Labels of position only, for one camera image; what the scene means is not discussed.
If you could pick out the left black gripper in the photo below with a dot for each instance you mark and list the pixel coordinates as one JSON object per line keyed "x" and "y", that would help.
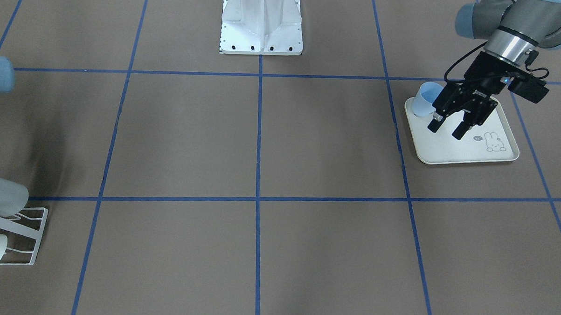
{"x": 482, "y": 71}

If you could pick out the blue cup front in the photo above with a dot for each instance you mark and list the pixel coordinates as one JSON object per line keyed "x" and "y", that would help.
{"x": 422, "y": 104}

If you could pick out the white plastic cup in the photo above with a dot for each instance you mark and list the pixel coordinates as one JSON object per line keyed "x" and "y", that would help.
{"x": 13, "y": 197}

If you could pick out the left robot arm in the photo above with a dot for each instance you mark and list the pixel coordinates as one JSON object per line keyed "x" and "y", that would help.
{"x": 512, "y": 31}

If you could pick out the cream cartoon tray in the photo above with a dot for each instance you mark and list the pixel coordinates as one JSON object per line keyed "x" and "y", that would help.
{"x": 493, "y": 141}

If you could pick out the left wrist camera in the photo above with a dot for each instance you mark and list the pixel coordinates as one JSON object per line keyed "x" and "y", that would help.
{"x": 529, "y": 87}

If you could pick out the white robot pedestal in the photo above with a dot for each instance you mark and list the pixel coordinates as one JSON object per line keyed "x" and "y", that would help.
{"x": 261, "y": 27}

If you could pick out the white wire cup rack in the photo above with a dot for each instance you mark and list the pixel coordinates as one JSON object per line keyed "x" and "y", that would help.
{"x": 24, "y": 231}

